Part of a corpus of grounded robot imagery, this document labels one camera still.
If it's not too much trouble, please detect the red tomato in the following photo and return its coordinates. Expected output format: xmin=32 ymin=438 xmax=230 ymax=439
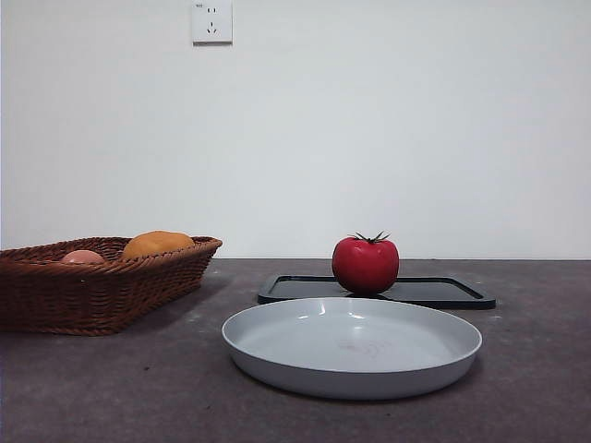
xmin=331 ymin=230 xmax=401 ymax=296

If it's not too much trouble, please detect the grey round plate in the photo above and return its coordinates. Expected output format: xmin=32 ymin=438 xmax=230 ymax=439
xmin=221 ymin=296 xmax=484 ymax=401

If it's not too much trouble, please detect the black rectangular tray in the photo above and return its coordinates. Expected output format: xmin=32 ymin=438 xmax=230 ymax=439
xmin=257 ymin=274 xmax=497 ymax=311

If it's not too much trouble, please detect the pink egg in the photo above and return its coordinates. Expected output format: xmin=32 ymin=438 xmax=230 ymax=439
xmin=59 ymin=249 xmax=107 ymax=265

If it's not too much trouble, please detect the brown wicker basket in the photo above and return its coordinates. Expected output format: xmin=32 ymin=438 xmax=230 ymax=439
xmin=0 ymin=235 xmax=223 ymax=337

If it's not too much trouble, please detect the white wall socket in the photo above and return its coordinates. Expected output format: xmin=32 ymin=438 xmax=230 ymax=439
xmin=192 ymin=0 xmax=234 ymax=46

